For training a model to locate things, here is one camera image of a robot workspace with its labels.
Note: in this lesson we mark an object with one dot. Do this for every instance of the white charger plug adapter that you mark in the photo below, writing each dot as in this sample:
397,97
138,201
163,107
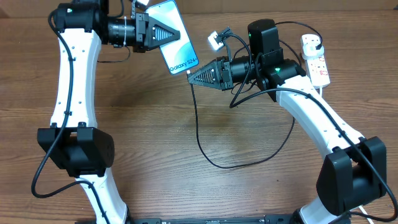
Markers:
310,51

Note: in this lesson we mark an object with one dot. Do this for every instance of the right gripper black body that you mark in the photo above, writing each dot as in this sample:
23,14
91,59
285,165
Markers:
227,83

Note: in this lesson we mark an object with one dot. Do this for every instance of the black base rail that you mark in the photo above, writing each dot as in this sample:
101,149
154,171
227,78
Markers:
214,221

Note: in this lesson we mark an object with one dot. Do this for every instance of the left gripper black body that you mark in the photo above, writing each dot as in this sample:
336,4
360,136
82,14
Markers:
140,45

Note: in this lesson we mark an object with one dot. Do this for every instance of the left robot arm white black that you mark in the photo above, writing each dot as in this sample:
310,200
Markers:
73,141

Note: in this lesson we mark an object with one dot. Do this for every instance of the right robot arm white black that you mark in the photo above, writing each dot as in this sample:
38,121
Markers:
354,170

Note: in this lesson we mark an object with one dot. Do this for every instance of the white power strip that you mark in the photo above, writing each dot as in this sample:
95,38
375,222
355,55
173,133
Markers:
316,68

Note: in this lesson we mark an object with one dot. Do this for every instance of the Samsung Galaxy smartphone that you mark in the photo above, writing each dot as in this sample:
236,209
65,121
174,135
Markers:
175,45

